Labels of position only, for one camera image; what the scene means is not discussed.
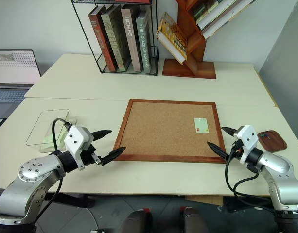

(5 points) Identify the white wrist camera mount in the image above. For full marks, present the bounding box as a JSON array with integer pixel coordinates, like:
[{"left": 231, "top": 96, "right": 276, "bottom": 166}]
[
  {"left": 64, "top": 125, "right": 94, "bottom": 171},
  {"left": 233, "top": 124, "right": 259, "bottom": 165}
]

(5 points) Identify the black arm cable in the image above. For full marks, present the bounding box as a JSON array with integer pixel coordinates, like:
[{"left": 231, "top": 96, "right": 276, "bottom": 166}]
[
  {"left": 32, "top": 118, "right": 73, "bottom": 225},
  {"left": 225, "top": 145, "right": 277, "bottom": 210}
]

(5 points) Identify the small green card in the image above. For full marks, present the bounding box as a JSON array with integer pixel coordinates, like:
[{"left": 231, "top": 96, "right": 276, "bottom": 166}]
[{"left": 193, "top": 117, "right": 210, "bottom": 134}]

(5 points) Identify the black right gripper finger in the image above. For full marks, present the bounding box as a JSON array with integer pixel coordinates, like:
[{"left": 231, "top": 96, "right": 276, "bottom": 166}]
[
  {"left": 207, "top": 141, "right": 229, "bottom": 164},
  {"left": 221, "top": 126, "right": 237, "bottom": 137}
]

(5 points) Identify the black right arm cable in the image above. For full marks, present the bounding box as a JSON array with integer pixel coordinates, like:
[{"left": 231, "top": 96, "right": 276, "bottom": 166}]
[{"left": 225, "top": 145, "right": 277, "bottom": 210}]

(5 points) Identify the brown wooden tree bookshelf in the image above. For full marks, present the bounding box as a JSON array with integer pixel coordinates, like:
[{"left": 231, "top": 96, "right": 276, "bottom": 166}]
[{"left": 161, "top": 0, "right": 257, "bottom": 80}]

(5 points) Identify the clear plastic tray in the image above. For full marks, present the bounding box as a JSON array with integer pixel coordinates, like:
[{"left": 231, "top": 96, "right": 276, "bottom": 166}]
[{"left": 25, "top": 108, "right": 78, "bottom": 154}]

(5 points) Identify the black wire book rack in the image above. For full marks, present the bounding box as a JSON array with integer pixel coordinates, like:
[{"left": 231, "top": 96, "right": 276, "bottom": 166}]
[{"left": 71, "top": 0, "right": 159, "bottom": 77}]

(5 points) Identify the white cover book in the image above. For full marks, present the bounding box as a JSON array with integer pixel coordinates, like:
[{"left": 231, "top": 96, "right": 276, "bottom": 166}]
[{"left": 196, "top": 0, "right": 257, "bottom": 32}]

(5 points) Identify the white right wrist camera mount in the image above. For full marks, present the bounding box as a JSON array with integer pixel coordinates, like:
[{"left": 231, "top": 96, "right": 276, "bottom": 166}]
[{"left": 233, "top": 124, "right": 259, "bottom": 165}]

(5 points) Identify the olive patterned book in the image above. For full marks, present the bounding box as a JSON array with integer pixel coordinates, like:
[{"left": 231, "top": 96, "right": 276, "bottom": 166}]
[{"left": 100, "top": 4, "right": 133, "bottom": 72}]

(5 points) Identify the brown wooden tray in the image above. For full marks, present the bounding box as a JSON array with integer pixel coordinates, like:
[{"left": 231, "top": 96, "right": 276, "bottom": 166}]
[{"left": 256, "top": 130, "right": 288, "bottom": 153}]

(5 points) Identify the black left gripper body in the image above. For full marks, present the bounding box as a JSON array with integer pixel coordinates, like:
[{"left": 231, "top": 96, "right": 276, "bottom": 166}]
[{"left": 81, "top": 143, "right": 102, "bottom": 166}]

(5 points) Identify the yellow patterned book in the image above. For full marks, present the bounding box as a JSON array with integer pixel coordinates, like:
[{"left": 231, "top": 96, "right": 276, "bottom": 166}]
[{"left": 156, "top": 11, "right": 189, "bottom": 65}]

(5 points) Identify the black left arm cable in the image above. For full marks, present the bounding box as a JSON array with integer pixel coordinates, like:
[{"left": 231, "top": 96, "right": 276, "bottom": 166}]
[{"left": 32, "top": 118, "right": 73, "bottom": 225}]

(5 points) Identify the grey partition panel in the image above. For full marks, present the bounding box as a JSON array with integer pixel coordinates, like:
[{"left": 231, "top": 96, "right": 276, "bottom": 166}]
[{"left": 258, "top": 31, "right": 298, "bottom": 132}]

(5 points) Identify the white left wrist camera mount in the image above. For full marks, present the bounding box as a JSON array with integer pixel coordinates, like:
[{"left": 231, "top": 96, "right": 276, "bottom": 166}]
[{"left": 64, "top": 125, "right": 94, "bottom": 171}]

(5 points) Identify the brown HOMES book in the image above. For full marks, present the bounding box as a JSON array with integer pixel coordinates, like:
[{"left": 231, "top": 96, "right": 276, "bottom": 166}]
[{"left": 120, "top": 5, "right": 144, "bottom": 73}]

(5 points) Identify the grey green Solace book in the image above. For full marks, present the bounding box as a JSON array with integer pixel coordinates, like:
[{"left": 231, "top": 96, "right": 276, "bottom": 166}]
[{"left": 135, "top": 10, "right": 152, "bottom": 74}]

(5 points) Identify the wood framed cork board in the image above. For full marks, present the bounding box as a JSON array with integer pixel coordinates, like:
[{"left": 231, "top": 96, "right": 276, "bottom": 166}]
[{"left": 112, "top": 98, "right": 227, "bottom": 164}]

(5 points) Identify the green spine book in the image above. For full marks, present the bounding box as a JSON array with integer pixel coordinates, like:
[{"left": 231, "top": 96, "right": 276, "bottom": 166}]
[{"left": 192, "top": 0, "right": 227, "bottom": 25}]

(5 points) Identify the white thick book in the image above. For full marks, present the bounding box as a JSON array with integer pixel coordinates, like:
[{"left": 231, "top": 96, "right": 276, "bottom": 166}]
[{"left": 201, "top": 9, "right": 240, "bottom": 41}]

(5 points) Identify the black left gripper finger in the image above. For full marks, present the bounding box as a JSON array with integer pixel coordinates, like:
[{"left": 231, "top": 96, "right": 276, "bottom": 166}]
[
  {"left": 99, "top": 146, "right": 127, "bottom": 166},
  {"left": 91, "top": 130, "right": 113, "bottom": 141}
]

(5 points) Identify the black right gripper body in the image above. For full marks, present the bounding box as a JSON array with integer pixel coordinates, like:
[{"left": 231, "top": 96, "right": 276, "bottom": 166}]
[{"left": 227, "top": 132, "right": 245, "bottom": 159}]

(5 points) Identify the black table leg frame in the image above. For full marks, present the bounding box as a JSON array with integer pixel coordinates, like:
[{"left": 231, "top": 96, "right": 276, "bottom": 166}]
[{"left": 45, "top": 192, "right": 95, "bottom": 209}]

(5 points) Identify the grey laptop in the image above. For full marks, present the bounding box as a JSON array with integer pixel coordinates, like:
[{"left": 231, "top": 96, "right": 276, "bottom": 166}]
[{"left": 0, "top": 49, "right": 42, "bottom": 105}]

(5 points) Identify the red hardcover book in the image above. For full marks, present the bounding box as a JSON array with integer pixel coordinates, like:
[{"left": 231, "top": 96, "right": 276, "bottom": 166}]
[{"left": 88, "top": 5, "right": 119, "bottom": 73}]

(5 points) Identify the dark rounded shape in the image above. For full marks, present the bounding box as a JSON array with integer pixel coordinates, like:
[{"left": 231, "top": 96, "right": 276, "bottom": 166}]
[
  {"left": 119, "top": 208, "right": 153, "bottom": 233},
  {"left": 179, "top": 206, "right": 209, "bottom": 233}
]

